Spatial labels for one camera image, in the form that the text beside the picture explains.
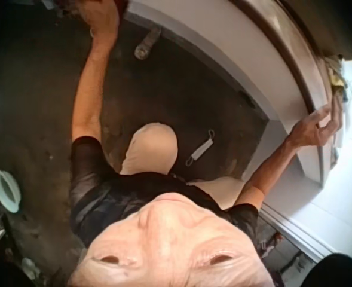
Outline person's left hand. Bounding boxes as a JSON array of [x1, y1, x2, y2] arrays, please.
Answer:
[[78, 0, 121, 40]]

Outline person's right hand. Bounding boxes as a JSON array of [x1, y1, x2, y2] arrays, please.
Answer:
[[288, 94, 344, 148]]

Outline grey metal flashlight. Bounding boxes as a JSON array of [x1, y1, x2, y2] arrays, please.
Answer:
[[133, 26, 163, 60]]

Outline heap of crumpled cloths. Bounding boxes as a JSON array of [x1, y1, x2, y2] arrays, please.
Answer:
[[324, 53, 352, 150]]

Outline person's legs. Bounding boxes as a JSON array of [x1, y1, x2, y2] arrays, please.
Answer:
[[120, 121, 246, 210]]

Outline white frame rail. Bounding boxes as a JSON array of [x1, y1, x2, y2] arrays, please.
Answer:
[[258, 206, 338, 264]]

